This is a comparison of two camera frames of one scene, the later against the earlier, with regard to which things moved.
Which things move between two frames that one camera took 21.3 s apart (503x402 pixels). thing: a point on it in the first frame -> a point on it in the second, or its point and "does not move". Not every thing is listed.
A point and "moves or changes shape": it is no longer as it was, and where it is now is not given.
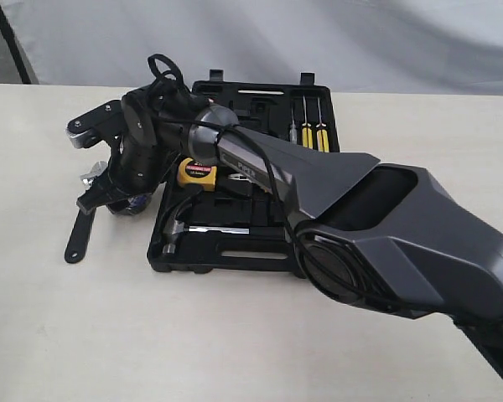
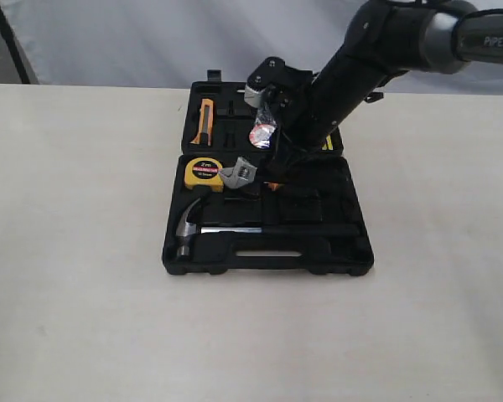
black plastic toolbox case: (246, 226) does not move
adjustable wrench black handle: (81, 236) -> (240, 174)
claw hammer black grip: (267, 231) moves or changes shape
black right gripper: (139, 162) -> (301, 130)
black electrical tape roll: (137, 201) -> (261, 133)
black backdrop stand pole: (12, 43) does not move
